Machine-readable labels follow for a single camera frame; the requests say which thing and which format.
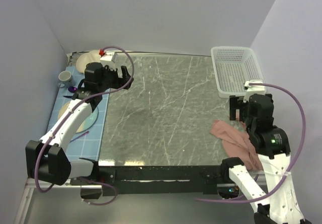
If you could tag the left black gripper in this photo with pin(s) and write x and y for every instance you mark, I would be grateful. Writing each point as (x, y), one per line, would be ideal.
(119, 82)

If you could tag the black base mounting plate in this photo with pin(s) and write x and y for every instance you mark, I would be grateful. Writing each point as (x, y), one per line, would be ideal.
(163, 179)

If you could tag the white plastic basket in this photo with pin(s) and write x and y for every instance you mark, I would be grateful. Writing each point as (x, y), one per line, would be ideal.
(233, 66)

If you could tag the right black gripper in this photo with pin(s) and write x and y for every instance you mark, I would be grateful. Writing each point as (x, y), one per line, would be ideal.
(239, 103)

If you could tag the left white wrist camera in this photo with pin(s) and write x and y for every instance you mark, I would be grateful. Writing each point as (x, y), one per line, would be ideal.
(108, 58)

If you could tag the blue grid placemat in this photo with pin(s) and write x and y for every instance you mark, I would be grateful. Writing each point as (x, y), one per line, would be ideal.
(88, 146)

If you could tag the grey mug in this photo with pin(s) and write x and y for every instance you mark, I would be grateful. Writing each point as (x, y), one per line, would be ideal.
(65, 79)

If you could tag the purple fork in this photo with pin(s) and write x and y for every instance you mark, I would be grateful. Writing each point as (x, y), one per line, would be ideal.
(80, 136)

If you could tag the cream teal round plate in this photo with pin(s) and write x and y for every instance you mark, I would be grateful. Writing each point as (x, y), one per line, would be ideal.
(86, 124)

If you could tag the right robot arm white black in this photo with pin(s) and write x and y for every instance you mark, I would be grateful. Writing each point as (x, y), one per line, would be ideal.
(272, 147)

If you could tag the pink printed t shirt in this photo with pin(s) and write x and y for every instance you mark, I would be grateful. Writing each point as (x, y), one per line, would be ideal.
(237, 144)

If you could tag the cream divided plate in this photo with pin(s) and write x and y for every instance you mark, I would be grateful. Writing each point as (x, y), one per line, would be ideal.
(85, 59)

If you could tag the purple spoon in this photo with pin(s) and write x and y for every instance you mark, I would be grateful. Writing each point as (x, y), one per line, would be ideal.
(72, 89)

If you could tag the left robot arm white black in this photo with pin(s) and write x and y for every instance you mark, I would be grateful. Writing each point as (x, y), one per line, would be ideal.
(46, 159)

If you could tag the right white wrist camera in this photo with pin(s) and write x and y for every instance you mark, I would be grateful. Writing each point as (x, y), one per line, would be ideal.
(254, 87)

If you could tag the aluminium frame rail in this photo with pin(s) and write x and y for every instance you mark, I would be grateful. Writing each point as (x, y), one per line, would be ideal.
(27, 196)

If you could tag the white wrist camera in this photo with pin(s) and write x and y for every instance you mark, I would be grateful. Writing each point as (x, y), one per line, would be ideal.
(108, 58)
(254, 87)

